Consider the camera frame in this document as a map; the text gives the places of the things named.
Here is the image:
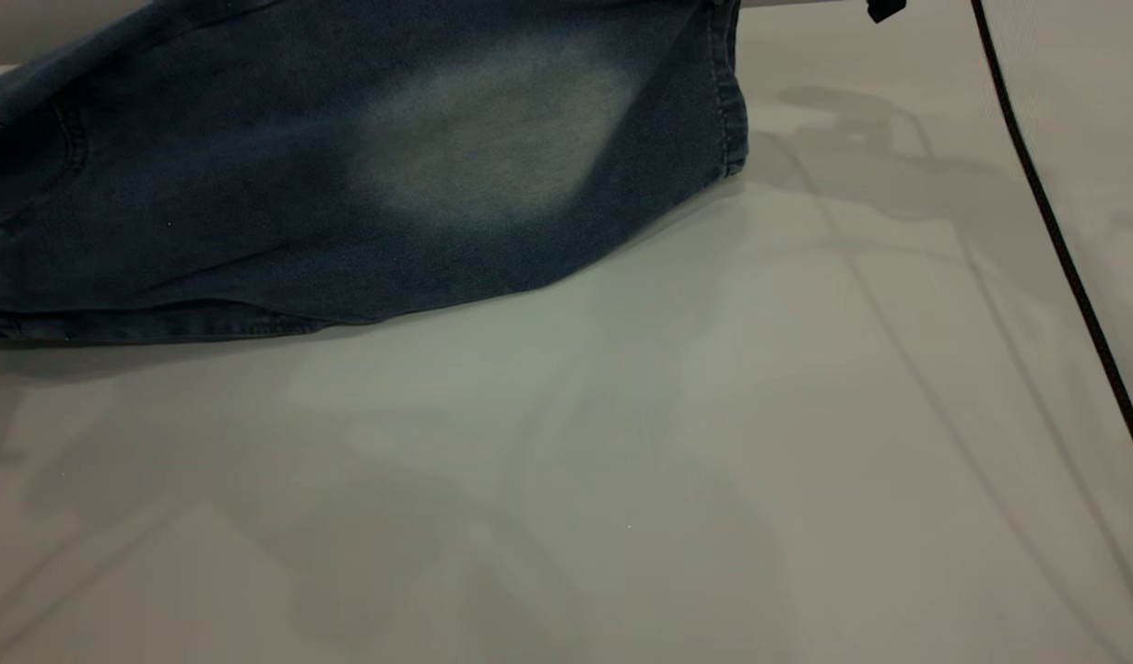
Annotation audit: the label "long thick black braided cable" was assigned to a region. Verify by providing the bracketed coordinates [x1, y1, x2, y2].
[969, 0, 1133, 504]

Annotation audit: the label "blue denim jeans with print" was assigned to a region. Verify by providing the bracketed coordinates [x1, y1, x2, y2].
[0, 0, 749, 350]

